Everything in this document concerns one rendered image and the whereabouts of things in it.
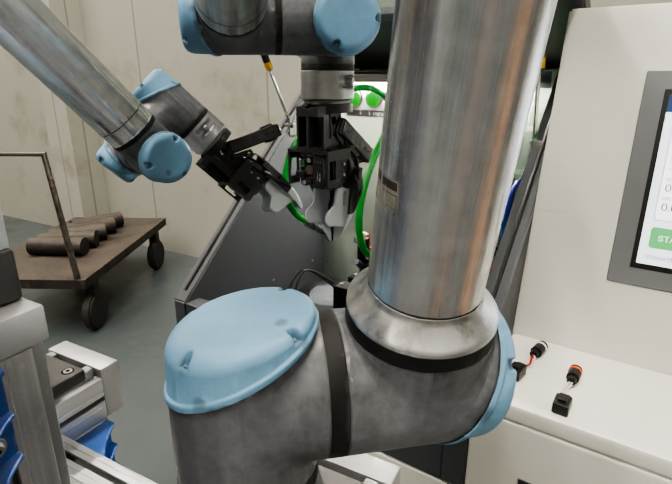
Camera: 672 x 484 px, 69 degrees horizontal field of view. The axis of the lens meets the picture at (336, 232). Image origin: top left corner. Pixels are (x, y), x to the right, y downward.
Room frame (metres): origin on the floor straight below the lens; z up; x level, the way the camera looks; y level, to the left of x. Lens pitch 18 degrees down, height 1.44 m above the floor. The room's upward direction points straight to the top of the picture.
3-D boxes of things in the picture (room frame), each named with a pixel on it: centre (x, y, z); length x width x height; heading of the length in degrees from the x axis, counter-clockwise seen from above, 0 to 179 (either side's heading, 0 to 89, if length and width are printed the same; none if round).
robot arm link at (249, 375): (0.34, 0.07, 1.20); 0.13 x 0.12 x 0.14; 101
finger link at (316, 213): (0.73, 0.03, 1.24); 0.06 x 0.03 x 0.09; 146
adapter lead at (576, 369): (0.64, -0.35, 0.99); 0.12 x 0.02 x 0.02; 145
